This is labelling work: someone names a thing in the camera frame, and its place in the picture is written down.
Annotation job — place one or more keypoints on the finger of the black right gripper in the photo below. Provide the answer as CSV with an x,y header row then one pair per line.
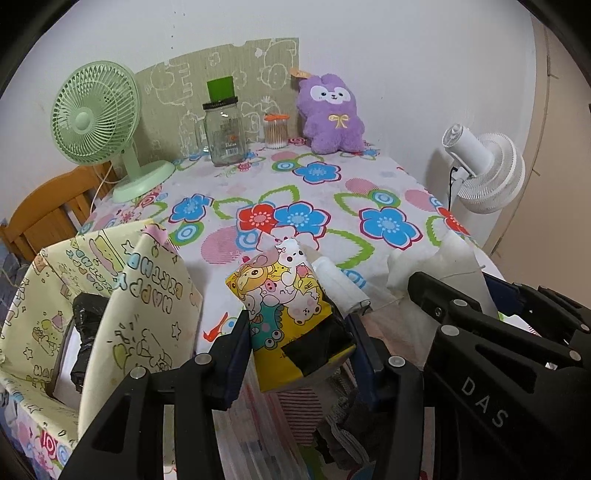
x,y
543,308
448,306

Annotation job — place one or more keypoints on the floral tablecloth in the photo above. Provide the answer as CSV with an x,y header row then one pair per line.
x,y
176,245

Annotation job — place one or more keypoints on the white rolled cloth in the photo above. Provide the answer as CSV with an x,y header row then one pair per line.
x,y
342,291

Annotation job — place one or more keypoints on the green cartoon wall board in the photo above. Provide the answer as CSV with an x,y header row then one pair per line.
x,y
173,92

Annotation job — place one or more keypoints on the yellow cartoon storage box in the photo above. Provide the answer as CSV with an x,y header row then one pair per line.
x,y
150,321

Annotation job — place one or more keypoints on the glass mason jar mug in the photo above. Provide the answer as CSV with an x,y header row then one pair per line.
x,y
225,137

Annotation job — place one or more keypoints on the white soft cloth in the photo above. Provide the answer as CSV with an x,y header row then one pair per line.
x,y
457,262

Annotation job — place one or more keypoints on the cotton swab jar orange lid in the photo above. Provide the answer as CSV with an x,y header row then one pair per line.
x,y
275,130

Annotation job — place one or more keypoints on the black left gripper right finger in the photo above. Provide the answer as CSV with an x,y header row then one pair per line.
x,y
393,389

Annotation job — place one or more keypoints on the green desk fan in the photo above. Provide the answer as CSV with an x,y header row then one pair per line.
x,y
94,117

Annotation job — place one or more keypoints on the white standing fan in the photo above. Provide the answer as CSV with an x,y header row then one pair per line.
x,y
488,171

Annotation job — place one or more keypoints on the yellow cartoon tissue pack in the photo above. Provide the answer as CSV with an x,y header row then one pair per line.
x,y
297,335

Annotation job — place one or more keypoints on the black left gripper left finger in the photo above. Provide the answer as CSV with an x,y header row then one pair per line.
x,y
125,439

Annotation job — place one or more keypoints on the purple plush bunny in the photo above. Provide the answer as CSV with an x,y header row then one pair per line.
x,y
330,120

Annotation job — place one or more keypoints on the wooden headboard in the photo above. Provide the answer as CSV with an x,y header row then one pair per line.
x,y
56,210

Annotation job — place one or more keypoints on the green cup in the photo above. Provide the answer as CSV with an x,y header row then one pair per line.
x,y
220,89

